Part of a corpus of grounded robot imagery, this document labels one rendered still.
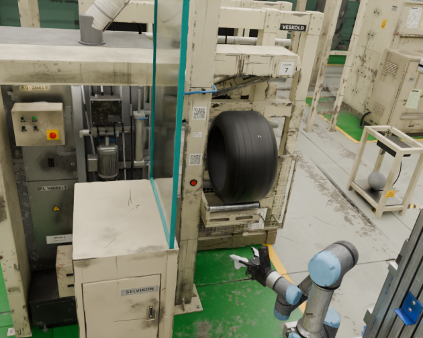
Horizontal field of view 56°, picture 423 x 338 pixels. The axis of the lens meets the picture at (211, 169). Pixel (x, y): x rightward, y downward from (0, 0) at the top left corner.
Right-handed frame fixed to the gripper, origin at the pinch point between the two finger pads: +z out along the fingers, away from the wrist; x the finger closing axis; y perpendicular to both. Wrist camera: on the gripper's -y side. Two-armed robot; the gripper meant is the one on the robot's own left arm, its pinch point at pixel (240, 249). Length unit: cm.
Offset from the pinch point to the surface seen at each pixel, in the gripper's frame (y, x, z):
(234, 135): -39, 30, 46
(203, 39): -86, 8, 61
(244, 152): -32, 31, 37
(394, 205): 56, 287, 27
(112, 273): -3, -63, 10
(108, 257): -11, -65, 11
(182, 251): 51, 25, 62
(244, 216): 15, 48, 38
